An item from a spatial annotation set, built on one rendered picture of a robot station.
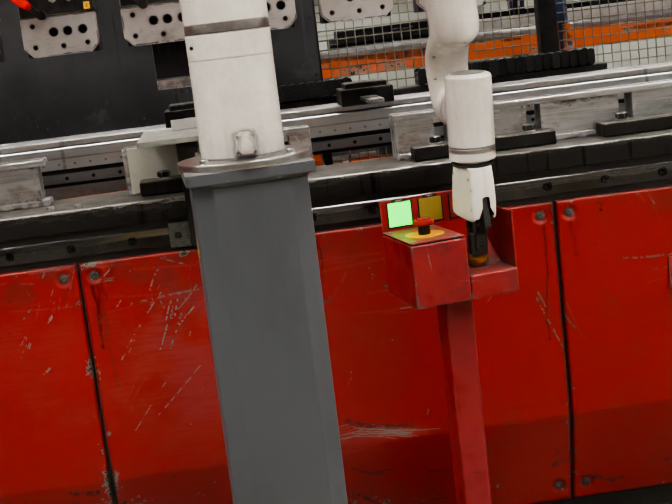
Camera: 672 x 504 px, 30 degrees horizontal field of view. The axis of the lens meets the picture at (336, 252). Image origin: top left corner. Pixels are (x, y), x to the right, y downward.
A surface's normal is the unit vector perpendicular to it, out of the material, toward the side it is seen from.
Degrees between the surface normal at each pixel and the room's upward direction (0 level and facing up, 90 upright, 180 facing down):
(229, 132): 90
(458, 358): 90
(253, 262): 90
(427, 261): 90
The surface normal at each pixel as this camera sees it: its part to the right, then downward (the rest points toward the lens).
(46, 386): 0.10, 0.18
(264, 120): 0.68, 0.06
